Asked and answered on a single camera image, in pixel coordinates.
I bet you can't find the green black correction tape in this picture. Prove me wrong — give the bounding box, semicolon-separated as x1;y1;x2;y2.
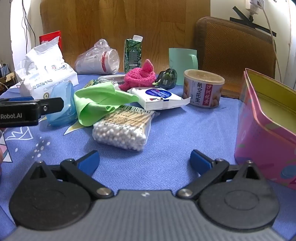
153;69;178;88

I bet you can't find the pink tin box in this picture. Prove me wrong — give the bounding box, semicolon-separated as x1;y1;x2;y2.
234;68;296;190

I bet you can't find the black wall cable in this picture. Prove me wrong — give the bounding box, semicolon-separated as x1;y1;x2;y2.
21;0;37;49

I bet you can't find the green cloth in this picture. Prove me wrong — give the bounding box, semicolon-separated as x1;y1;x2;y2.
74;83;139;127

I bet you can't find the pink fuzzy sock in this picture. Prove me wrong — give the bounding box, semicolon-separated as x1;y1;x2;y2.
119;59;156;91

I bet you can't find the brown chair back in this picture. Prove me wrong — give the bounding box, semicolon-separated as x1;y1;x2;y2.
194;17;277;98

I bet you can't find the clear plastic case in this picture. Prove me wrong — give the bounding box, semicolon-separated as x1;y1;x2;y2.
98;74;126;85

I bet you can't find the peanut can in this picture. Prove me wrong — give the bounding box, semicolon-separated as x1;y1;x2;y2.
183;69;225;109

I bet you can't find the white power strip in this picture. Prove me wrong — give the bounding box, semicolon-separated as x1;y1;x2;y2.
245;0;266;14

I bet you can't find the wooden board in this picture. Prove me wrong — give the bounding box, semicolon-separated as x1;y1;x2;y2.
40;0;211;75

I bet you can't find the black tape cross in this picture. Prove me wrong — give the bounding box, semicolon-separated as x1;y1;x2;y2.
230;6;277;37

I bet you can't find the bagged stack of plastic cups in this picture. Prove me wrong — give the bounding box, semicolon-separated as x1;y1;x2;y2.
74;39;120;75

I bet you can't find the cotton swab pack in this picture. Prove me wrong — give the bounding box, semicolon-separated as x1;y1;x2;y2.
92;105;155;152

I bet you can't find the green drink carton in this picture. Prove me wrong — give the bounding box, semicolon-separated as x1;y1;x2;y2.
124;35;143;74

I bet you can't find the blue plastic case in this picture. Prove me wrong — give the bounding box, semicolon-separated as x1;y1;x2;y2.
46;81;77;127

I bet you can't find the white wipes bag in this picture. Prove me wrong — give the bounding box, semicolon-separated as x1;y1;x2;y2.
15;36;78;97

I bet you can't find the green patterned tissue pack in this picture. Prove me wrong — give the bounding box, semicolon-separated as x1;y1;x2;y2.
83;79;100;88

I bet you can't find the red box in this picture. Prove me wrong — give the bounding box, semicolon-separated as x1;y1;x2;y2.
39;31;63;52

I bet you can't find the white power cable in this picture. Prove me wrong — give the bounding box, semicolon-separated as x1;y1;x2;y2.
261;8;283;82

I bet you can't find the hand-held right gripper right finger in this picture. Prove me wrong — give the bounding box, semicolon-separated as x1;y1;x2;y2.
176;149;266;200

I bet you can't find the blue printed tablecloth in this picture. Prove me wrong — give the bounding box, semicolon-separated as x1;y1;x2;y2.
0;72;296;241

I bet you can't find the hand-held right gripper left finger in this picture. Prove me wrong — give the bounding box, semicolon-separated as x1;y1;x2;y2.
29;150;114;200

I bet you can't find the mint green mug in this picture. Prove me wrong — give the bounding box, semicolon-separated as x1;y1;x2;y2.
168;48;199;77

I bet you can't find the white tissue packet blue label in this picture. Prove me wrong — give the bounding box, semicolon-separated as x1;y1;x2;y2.
127;87;190;110

